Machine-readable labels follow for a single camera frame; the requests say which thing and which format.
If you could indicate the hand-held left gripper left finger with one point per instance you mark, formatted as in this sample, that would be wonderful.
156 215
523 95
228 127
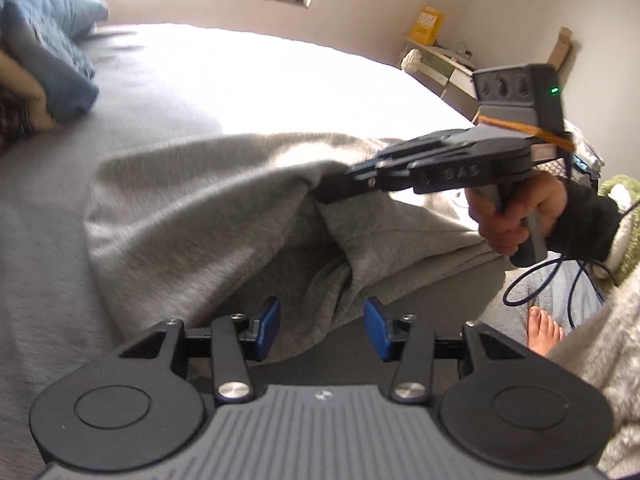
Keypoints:
270 327

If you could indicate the person's right forearm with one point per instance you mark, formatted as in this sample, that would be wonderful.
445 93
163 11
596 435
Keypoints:
585 220

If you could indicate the orange rubber band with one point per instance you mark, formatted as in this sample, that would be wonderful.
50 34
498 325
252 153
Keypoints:
515 127

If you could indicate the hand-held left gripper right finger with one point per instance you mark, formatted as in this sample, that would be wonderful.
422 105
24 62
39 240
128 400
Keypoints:
376 330

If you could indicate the white desk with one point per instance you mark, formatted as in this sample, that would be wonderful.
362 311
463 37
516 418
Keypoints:
445 67

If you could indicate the beige cloth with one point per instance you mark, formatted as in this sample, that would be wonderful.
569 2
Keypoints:
22 90

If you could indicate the dark patterned cloth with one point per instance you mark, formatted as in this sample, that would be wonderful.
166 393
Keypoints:
12 122

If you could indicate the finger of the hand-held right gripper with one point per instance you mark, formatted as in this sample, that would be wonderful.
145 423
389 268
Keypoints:
415 145
350 185

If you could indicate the light blue trousers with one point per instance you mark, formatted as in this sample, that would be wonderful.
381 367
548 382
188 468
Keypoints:
580 295

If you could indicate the fluffy grey robe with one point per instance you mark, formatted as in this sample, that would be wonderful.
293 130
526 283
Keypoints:
600 385

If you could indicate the blue duvet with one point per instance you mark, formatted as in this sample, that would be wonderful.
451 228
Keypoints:
75 10

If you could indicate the grey hooded sweatshirt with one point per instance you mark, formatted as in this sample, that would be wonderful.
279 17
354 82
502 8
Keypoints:
200 200

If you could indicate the blue jeans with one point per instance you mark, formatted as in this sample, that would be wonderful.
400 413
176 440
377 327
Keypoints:
45 70

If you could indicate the yellow box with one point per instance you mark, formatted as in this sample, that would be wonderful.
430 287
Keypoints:
426 27

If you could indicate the person's bare foot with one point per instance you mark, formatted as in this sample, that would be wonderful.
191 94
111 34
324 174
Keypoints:
546 332

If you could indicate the green plush cloth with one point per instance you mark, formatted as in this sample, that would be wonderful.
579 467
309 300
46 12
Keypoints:
625 200

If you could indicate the person's right hand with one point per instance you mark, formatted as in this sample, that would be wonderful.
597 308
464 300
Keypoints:
550 200

